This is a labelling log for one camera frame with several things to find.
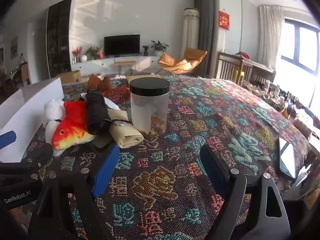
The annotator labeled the black umbrella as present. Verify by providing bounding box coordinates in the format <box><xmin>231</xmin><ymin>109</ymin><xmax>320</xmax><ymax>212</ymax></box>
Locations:
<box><xmin>85</xmin><ymin>89</ymin><xmax>113</xmax><ymax>134</ymax></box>

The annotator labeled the covered standing air conditioner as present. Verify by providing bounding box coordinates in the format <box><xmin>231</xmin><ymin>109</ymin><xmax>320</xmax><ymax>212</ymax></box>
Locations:
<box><xmin>180</xmin><ymin>7</ymin><xmax>200</xmax><ymax>58</ymax></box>

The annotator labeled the red flower bouquet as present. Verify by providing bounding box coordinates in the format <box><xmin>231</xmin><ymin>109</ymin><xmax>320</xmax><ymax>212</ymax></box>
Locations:
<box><xmin>72</xmin><ymin>46</ymin><xmax>83</xmax><ymax>63</ymax></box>

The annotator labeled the green plant with red decoration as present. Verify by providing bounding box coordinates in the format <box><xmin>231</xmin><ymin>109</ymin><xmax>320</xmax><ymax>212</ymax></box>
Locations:
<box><xmin>86</xmin><ymin>46</ymin><xmax>104</xmax><ymax>60</ymax></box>

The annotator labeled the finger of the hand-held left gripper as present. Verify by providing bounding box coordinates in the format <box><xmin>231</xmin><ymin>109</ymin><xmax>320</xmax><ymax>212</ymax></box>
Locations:
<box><xmin>0</xmin><ymin>131</ymin><xmax>17</xmax><ymax>151</ymax></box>
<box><xmin>15</xmin><ymin>144</ymin><xmax>54</xmax><ymax>172</ymax></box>

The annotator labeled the dark framed window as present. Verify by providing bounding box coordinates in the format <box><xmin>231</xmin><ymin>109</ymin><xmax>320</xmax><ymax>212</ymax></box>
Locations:
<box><xmin>281</xmin><ymin>17</ymin><xmax>320</xmax><ymax>73</ymax></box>

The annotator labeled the orange-brown pillow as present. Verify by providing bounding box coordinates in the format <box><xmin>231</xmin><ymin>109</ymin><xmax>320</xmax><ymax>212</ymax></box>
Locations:
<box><xmin>87</xmin><ymin>74</ymin><xmax>113</xmax><ymax>92</ymax></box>

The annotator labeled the grey curtain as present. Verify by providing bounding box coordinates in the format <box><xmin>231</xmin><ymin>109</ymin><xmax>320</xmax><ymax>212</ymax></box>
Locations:
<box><xmin>194</xmin><ymin>0</ymin><xmax>219</xmax><ymax>75</ymax></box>

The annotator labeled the cardboard box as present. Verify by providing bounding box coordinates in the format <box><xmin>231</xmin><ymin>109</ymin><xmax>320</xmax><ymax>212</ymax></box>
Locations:
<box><xmin>58</xmin><ymin>70</ymin><xmax>81</xmax><ymax>83</ymax></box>

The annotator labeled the orange fish plush toy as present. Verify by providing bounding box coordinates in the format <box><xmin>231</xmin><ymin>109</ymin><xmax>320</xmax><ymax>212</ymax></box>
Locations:
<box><xmin>51</xmin><ymin>100</ymin><xmax>97</xmax><ymax>151</ymax></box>

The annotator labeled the small wooden stool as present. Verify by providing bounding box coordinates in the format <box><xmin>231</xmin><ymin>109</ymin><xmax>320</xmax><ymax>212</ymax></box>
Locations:
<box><xmin>114</xmin><ymin>60</ymin><xmax>136</xmax><ymax>75</ymax></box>

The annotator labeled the red wall hanging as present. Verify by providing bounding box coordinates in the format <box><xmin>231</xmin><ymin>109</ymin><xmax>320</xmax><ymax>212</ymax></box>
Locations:
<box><xmin>219</xmin><ymin>10</ymin><xmax>230</xmax><ymax>30</ymax></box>

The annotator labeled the wooden crib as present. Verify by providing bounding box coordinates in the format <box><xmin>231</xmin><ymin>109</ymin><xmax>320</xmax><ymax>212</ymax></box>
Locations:
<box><xmin>216</xmin><ymin>52</ymin><xmax>275</xmax><ymax>85</ymax></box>

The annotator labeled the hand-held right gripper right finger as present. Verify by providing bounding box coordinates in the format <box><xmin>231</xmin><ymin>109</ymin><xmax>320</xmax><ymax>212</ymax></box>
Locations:
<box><xmin>200</xmin><ymin>144</ymin><xmax>292</xmax><ymax>240</ymax></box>

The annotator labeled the large green potted plant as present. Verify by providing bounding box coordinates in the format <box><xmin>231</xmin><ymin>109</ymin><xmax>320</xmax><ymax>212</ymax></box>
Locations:
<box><xmin>150</xmin><ymin>40</ymin><xmax>169</xmax><ymax>56</ymax></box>

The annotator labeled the white curtain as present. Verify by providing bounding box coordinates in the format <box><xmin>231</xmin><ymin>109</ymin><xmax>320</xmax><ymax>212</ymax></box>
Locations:
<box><xmin>259</xmin><ymin>5</ymin><xmax>285</xmax><ymax>70</ymax></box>

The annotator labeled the framed wall picture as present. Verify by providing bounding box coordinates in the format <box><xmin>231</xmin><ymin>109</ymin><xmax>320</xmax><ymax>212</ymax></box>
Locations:
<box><xmin>10</xmin><ymin>36</ymin><xmax>18</xmax><ymax>59</ymax></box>

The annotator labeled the row of small shelf items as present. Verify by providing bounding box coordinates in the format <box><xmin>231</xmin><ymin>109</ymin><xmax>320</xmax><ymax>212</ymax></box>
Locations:
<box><xmin>244</xmin><ymin>79</ymin><xmax>320</xmax><ymax>140</ymax></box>

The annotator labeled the black television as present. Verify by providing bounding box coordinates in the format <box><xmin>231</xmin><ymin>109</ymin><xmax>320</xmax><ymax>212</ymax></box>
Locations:
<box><xmin>104</xmin><ymin>34</ymin><xmax>140</xmax><ymax>55</ymax></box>

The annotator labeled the white plush toy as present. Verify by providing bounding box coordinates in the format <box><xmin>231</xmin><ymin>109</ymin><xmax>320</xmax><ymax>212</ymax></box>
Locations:
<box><xmin>44</xmin><ymin>99</ymin><xmax>67</xmax><ymax>158</ymax></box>

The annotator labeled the white television cabinet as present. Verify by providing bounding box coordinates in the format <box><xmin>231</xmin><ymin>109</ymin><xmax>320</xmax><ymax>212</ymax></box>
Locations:
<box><xmin>71</xmin><ymin>56</ymin><xmax>163</xmax><ymax>72</ymax></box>

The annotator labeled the smartphone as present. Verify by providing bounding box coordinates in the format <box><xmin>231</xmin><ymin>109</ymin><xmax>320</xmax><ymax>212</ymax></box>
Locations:
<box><xmin>278</xmin><ymin>136</ymin><xmax>297</xmax><ymax>179</ymax></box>

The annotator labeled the clear jar with black lid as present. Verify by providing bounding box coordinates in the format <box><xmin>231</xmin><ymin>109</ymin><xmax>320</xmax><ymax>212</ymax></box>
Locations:
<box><xmin>129</xmin><ymin>77</ymin><xmax>171</xmax><ymax>135</ymax></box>

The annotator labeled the tall black cabinet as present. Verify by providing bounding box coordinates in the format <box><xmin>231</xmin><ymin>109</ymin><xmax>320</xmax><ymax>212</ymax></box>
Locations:
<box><xmin>46</xmin><ymin>0</ymin><xmax>72</xmax><ymax>72</ymax></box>

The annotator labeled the flat yellow box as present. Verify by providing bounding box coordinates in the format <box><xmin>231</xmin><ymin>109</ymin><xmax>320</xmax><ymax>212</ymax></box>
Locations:
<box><xmin>126</xmin><ymin>74</ymin><xmax>167</xmax><ymax>83</ymax></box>

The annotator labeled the colourful woven blanket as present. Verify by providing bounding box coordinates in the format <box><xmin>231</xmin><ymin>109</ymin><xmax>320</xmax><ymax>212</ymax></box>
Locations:
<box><xmin>25</xmin><ymin>76</ymin><xmax>312</xmax><ymax>240</ymax></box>

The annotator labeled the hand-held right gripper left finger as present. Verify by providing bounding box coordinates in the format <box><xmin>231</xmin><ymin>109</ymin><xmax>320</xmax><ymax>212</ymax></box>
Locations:
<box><xmin>27</xmin><ymin>144</ymin><xmax>120</xmax><ymax>240</ymax></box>

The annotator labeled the beige cloth bag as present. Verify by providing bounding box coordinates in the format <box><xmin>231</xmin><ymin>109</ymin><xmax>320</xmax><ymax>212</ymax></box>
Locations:
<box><xmin>106</xmin><ymin>109</ymin><xmax>145</xmax><ymax>148</ymax></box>

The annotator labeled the white storage box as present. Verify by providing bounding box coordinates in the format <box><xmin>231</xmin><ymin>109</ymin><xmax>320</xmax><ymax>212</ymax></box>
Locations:
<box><xmin>0</xmin><ymin>77</ymin><xmax>65</xmax><ymax>163</ymax></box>

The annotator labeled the red patterned pouch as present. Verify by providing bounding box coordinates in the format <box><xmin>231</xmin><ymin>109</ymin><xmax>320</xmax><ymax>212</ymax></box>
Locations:
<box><xmin>102</xmin><ymin>86</ymin><xmax>131</xmax><ymax>105</ymax></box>

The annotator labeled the orange lounge chair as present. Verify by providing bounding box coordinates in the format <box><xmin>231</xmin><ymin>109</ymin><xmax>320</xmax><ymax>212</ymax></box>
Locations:
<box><xmin>157</xmin><ymin>47</ymin><xmax>208</xmax><ymax>75</ymax></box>

